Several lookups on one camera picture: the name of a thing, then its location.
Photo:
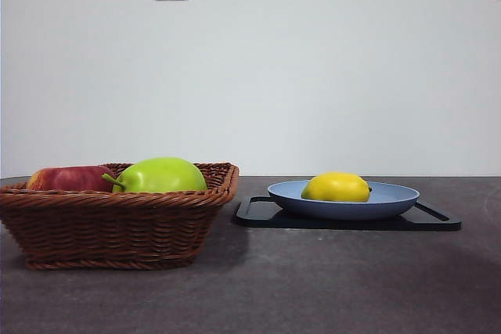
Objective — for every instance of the yellow lemon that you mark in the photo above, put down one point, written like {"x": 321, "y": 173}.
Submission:
{"x": 336, "y": 187}

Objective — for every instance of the blue plate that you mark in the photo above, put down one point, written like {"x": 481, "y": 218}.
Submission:
{"x": 344, "y": 210}

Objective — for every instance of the brown wicker basket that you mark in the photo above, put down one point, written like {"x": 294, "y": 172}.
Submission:
{"x": 117, "y": 228}

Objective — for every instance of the black flat tray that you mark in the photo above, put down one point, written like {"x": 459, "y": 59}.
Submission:
{"x": 250, "y": 220}

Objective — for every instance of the green apple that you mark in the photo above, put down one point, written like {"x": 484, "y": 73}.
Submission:
{"x": 164, "y": 175}

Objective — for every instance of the red apple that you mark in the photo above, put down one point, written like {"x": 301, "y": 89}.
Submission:
{"x": 66, "y": 179}

